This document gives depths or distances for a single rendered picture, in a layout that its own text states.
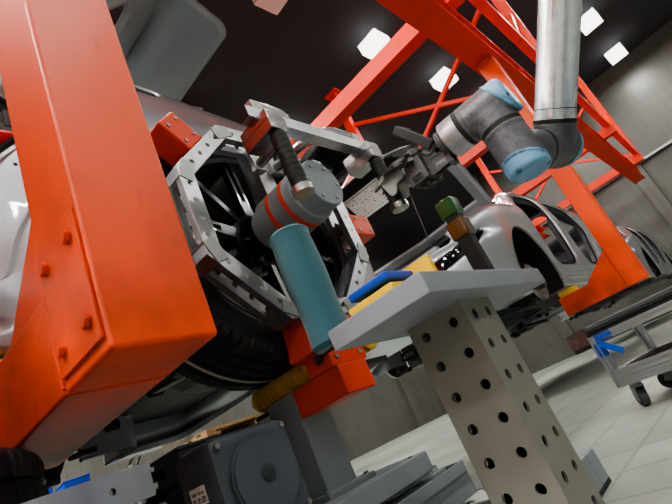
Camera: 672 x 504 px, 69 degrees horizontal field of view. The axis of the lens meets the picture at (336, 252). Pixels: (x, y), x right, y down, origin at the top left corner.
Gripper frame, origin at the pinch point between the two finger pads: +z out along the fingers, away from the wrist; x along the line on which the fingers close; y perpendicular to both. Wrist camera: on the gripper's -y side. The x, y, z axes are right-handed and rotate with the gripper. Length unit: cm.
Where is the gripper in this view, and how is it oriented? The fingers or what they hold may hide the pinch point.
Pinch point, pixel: (381, 187)
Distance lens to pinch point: 124.9
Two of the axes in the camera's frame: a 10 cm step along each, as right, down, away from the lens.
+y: 3.9, 8.5, -3.5
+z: -6.6, 5.3, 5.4
